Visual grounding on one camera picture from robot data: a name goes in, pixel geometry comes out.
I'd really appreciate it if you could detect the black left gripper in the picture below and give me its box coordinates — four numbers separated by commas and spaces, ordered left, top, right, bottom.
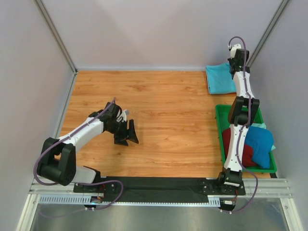
106, 119, 139, 147

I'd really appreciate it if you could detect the light blue t-shirt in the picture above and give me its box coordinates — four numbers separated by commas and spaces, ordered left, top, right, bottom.
205, 63, 236, 93

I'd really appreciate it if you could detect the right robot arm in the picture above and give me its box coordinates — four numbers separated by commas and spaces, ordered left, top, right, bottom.
217, 57, 259, 194

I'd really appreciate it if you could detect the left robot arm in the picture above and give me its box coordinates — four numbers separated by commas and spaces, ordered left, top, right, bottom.
33, 101, 139, 193

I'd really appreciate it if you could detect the green plastic bin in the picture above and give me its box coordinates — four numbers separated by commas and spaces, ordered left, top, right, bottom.
215, 104, 277, 173

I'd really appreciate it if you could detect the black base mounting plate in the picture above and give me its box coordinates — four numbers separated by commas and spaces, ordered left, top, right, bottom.
73, 177, 245, 204

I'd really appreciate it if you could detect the mint green t-shirt in bin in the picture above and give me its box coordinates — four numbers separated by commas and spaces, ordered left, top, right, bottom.
251, 123, 276, 151

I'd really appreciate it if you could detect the blue t-shirt in bin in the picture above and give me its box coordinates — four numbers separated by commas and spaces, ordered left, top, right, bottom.
245, 126, 274, 169

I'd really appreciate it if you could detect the dark red t-shirt in bin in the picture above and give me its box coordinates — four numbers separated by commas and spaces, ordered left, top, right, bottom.
222, 128, 257, 167

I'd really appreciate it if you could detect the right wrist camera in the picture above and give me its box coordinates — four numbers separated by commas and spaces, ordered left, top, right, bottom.
228, 44, 249, 66

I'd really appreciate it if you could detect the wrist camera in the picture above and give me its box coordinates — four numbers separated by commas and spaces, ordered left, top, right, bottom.
228, 44, 249, 66
104, 102, 129, 122

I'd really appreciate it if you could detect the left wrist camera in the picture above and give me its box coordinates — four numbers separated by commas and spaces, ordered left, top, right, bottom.
104, 102, 129, 122

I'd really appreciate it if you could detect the right aluminium corner post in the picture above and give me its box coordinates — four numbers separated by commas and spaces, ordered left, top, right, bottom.
247, 0, 292, 69

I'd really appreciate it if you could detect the aluminium corner post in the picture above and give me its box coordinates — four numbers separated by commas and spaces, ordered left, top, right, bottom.
33, 0, 78, 74
247, 0, 292, 69

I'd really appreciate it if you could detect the slotted cable duct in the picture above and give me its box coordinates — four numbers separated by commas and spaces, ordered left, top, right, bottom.
38, 194, 221, 206

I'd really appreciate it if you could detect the left aluminium corner post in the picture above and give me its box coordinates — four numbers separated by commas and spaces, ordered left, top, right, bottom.
33, 0, 78, 74

